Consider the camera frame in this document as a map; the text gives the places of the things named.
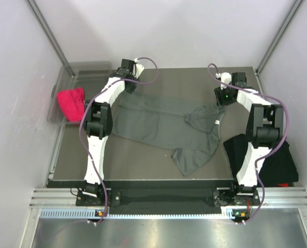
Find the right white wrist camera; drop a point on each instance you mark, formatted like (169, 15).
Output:
(225, 78)

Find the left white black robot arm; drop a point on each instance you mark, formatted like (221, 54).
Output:
(98, 123)

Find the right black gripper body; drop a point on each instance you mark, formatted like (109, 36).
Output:
(223, 96)

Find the black folded t shirt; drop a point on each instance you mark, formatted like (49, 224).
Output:
(277, 170)

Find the clear plastic bin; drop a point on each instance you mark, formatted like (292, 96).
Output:
(91, 76)

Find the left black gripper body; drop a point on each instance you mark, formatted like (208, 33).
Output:
(130, 88)

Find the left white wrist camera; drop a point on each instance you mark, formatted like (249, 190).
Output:
(137, 69)

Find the red folded t shirt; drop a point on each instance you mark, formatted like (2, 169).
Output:
(284, 185)

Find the slotted grey cable duct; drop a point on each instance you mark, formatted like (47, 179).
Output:
(95, 214)

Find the grey t shirt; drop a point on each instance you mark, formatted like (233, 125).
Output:
(191, 130)

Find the aluminium frame rail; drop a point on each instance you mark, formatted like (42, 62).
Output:
(292, 197)

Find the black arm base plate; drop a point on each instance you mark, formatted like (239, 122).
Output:
(162, 196)

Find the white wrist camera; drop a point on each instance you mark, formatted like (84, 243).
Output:
(137, 69)
(225, 78)

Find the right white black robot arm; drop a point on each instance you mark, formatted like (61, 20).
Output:
(264, 132)

